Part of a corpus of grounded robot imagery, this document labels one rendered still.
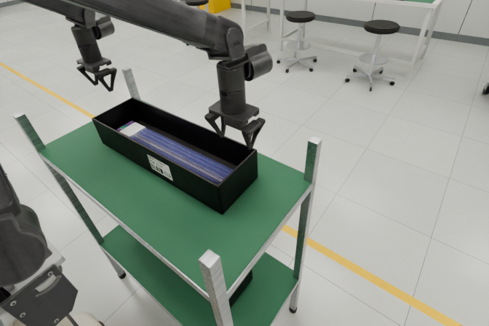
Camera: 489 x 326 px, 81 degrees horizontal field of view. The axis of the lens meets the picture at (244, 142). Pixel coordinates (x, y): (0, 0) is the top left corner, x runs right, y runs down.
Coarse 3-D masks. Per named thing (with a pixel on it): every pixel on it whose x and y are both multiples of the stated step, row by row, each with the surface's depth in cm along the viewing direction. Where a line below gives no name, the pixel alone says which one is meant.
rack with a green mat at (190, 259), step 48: (48, 144) 107; (96, 144) 106; (96, 192) 87; (144, 192) 86; (288, 192) 83; (96, 240) 139; (144, 240) 73; (192, 240) 72; (240, 240) 72; (144, 288) 124; (192, 288) 123; (288, 288) 120
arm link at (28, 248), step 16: (0, 176) 37; (0, 192) 37; (0, 208) 37; (16, 208) 38; (0, 224) 36; (16, 224) 37; (32, 224) 41; (0, 240) 36; (16, 240) 38; (32, 240) 39; (0, 256) 37; (16, 256) 38; (32, 256) 39; (0, 272) 37; (16, 272) 38; (32, 272) 40
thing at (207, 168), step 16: (128, 128) 105; (144, 128) 104; (144, 144) 97; (160, 144) 96; (176, 144) 96; (176, 160) 90; (192, 160) 89; (208, 160) 89; (208, 176) 83; (224, 176) 83
